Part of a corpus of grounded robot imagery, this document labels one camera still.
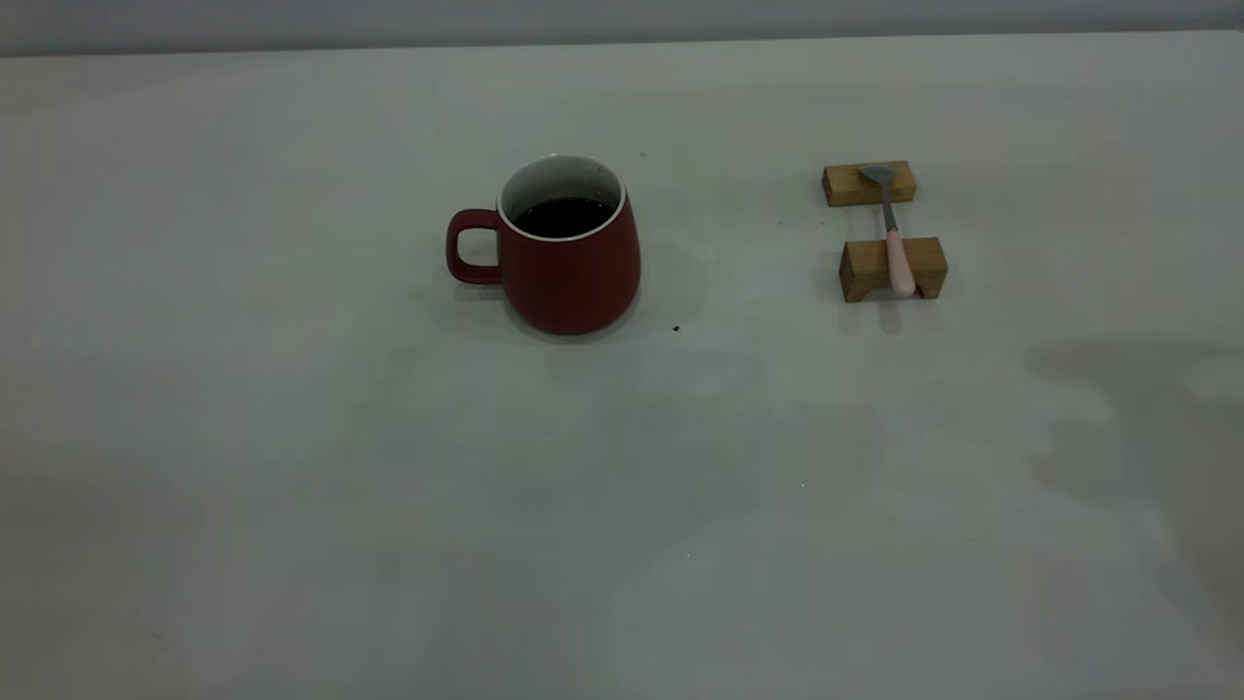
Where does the red ceramic mug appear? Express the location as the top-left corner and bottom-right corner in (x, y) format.
(446, 154), (642, 337)

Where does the pink handled grey spoon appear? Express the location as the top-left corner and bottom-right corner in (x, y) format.
(859, 164), (917, 298)

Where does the dark coffee liquid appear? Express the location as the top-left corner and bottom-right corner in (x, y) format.
(512, 197), (617, 240)

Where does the arched wooden block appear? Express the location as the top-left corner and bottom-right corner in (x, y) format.
(839, 236), (950, 303)

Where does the flat wooden block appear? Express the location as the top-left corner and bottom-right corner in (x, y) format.
(822, 160), (917, 208)

